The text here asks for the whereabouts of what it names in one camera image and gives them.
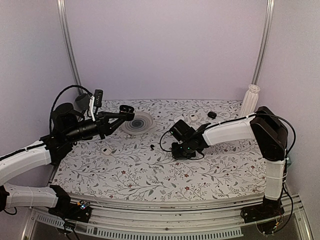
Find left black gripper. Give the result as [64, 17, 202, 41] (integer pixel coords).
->
[64, 111, 127, 144]

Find black earbud charging case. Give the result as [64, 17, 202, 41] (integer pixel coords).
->
[119, 104, 135, 121]

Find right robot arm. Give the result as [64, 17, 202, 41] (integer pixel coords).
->
[168, 106, 289, 218]

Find white case near left arm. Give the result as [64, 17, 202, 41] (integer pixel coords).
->
[101, 147, 112, 156]

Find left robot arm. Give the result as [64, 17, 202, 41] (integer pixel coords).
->
[0, 103, 135, 217]

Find white open earbud case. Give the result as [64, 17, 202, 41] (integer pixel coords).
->
[188, 114, 198, 122]

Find small black case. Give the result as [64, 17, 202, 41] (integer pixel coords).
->
[207, 111, 217, 120]

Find swirl patterned bowl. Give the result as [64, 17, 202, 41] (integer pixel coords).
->
[120, 111, 156, 136]

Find grey mug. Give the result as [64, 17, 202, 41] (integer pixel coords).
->
[74, 93, 91, 111]

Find floral tablecloth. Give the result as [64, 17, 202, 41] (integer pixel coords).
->
[51, 99, 285, 202]

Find white ribbed vase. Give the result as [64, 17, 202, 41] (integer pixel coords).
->
[239, 84, 261, 117]

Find teal cup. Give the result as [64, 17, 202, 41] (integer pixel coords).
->
[286, 156, 292, 166]

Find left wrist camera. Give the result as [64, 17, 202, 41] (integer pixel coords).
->
[93, 89, 104, 108]

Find left camera cable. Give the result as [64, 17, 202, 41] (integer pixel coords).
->
[49, 84, 93, 136]

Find camera cable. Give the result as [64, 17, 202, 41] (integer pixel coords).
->
[49, 84, 93, 136]
[159, 113, 297, 161]

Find right camera cable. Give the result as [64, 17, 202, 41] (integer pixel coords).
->
[159, 113, 297, 161]

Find front aluminium rail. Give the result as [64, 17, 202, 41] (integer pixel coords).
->
[22, 194, 315, 240]

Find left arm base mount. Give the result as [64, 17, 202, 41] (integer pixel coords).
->
[48, 201, 93, 223]

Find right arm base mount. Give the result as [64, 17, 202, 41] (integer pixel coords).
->
[240, 199, 285, 235]

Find left aluminium post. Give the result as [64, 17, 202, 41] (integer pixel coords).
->
[56, 0, 82, 86]

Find aluminium post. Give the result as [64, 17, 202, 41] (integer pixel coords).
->
[251, 0, 275, 85]
[56, 0, 82, 86]

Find right aluminium post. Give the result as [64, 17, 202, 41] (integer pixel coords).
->
[251, 0, 275, 85]

